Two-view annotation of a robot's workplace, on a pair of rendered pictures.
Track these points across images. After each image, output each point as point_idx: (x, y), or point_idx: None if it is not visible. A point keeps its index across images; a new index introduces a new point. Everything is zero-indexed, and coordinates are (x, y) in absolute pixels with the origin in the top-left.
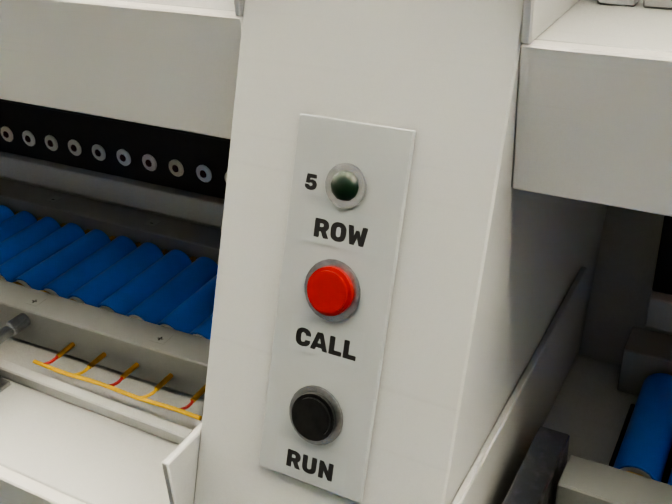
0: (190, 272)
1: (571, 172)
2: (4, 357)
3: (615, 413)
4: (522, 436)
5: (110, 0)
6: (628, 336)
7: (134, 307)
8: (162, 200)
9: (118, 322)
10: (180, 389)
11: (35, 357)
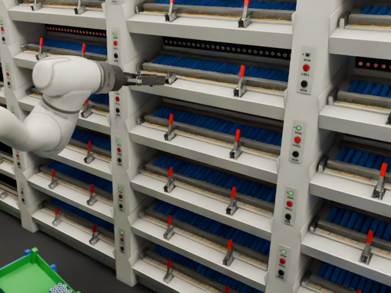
0: (273, 71)
1: (335, 50)
2: None
3: (348, 87)
4: (332, 89)
5: (272, 31)
6: None
7: (264, 78)
8: (263, 59)
9: (264, 79)
10: (276, 89)
11: (248, 87)
